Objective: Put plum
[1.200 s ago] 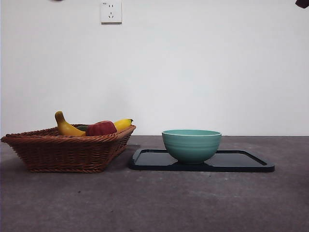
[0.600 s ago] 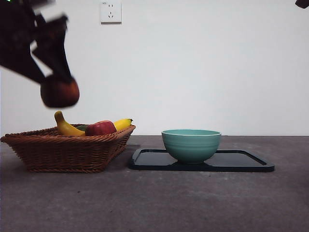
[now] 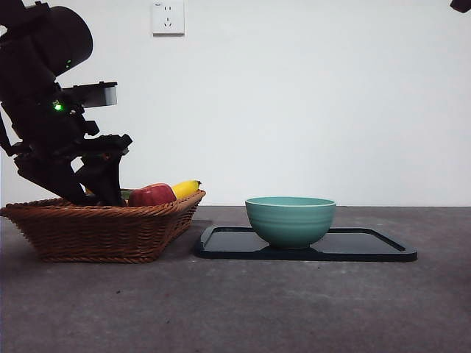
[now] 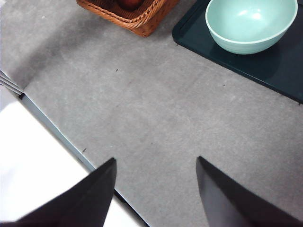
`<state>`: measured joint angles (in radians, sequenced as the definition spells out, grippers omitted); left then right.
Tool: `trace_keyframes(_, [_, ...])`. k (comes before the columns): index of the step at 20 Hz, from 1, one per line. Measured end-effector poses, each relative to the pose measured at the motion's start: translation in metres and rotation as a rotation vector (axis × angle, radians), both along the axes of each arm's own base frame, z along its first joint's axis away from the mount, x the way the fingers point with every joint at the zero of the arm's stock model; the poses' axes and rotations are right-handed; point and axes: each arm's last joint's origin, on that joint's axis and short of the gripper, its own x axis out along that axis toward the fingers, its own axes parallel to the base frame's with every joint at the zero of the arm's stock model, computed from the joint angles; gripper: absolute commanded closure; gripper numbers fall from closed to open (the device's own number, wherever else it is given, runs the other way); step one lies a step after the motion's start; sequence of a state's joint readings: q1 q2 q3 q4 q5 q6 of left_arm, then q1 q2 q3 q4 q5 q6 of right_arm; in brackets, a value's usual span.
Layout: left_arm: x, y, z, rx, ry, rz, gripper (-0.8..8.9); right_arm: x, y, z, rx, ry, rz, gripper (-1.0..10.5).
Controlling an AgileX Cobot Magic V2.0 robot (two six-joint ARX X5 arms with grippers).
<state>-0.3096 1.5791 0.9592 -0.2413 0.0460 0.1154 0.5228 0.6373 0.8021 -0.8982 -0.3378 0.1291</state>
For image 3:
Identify teal ceramic bowl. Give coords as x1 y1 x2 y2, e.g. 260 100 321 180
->
245 196 337 250

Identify white wall socket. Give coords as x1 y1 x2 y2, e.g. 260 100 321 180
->
152 0 185 37

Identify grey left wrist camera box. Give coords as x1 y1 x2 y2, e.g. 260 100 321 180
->
60 81 118 110

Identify red apple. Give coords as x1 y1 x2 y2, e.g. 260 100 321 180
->
127 182 178 207

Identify black rectangular tray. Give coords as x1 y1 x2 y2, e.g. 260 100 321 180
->
194 226 419 263

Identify brown wicker basket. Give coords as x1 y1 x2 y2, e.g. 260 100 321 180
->
0 189 207 264

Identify yellow banana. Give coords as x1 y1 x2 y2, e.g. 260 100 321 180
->
85 179 202 200

